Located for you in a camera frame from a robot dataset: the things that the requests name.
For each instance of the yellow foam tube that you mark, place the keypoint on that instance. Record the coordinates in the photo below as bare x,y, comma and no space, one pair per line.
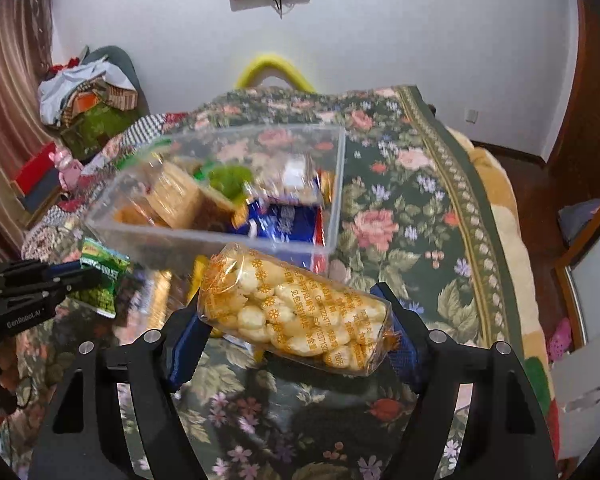
270,65

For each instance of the green cloth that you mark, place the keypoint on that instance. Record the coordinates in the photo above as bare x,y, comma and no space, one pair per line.
95,127

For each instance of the pink slipper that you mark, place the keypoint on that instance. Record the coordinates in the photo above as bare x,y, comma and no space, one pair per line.
561,340

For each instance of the red box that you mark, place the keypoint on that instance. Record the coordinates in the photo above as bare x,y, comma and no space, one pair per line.
35,167

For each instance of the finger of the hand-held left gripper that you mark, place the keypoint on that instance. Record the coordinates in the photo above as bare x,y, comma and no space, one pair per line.
60,271
75,292

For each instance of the green snack packet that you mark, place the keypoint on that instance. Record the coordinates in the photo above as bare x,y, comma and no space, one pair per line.
227,180

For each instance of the grey chair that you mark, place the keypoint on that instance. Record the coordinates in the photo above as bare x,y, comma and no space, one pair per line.
125,62

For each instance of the blue snack packet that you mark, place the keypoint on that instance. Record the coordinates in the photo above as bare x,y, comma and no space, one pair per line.
280,222

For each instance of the clear plastic container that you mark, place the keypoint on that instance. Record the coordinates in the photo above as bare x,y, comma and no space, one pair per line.
220,240

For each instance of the grey blue cloth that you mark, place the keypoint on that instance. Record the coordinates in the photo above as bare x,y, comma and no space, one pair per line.
580,222

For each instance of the green pea packet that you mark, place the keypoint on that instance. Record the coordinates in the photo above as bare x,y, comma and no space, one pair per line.
105,280

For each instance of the white cardboard box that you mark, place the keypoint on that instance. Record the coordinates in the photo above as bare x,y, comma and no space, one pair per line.
587,395

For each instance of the pile of clothes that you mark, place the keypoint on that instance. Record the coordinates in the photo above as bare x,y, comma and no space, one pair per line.
80,87

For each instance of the floral green blanket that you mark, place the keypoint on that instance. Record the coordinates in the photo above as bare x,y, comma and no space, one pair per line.
405,200

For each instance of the striped brown curtain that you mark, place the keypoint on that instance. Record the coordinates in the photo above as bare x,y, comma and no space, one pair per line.
10,110

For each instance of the pink rabbit toy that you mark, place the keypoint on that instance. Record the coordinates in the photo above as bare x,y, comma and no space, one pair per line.
67,167

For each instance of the beige plush blanket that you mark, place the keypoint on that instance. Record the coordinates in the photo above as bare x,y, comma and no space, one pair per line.
510,240

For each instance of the wall socket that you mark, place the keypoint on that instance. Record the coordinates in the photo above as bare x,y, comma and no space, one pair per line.
472,115

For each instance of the wooden door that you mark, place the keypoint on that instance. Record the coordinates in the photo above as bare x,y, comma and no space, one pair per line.
595,75

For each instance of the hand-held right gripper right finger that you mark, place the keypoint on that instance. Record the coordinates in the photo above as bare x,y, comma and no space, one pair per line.
405,360

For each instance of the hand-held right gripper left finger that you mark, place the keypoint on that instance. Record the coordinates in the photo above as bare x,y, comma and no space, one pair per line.
185,355

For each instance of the brown bread packet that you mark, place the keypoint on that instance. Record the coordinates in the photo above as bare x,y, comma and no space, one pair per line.
132,214

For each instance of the pale cracker packet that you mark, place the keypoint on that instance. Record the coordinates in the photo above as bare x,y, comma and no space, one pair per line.
177,192

